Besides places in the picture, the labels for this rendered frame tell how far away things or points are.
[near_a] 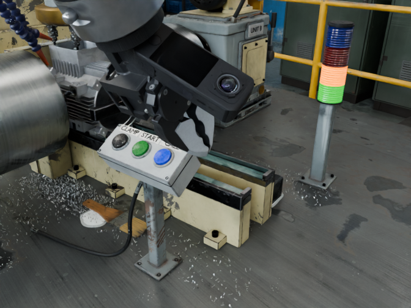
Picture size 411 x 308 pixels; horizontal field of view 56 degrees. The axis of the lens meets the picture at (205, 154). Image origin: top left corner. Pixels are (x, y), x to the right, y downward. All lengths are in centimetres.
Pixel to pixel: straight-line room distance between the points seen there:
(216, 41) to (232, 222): 69
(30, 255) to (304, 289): 55
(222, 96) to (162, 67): 6
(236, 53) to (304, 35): 311
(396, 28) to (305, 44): 96
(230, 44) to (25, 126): 73
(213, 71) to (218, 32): 95
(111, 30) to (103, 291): 55
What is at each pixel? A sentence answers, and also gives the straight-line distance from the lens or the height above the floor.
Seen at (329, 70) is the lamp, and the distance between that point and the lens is 98.
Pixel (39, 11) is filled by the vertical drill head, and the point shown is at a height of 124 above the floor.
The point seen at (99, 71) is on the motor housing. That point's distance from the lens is 100.
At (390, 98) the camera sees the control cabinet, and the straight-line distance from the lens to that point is 407.
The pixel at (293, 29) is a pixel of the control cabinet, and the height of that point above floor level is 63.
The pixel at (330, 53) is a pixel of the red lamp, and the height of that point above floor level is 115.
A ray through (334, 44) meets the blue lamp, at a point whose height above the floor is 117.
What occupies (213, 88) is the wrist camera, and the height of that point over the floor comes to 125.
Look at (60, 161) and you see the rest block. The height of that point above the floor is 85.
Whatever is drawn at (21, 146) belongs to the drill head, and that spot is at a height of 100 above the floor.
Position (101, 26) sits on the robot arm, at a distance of 34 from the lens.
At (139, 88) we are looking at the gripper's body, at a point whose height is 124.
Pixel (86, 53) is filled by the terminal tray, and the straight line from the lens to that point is 105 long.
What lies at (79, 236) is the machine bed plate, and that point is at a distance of 92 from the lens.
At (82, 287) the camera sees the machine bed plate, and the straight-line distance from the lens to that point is 80.
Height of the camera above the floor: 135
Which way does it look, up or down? 27 degrees down
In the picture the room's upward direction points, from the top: straight up
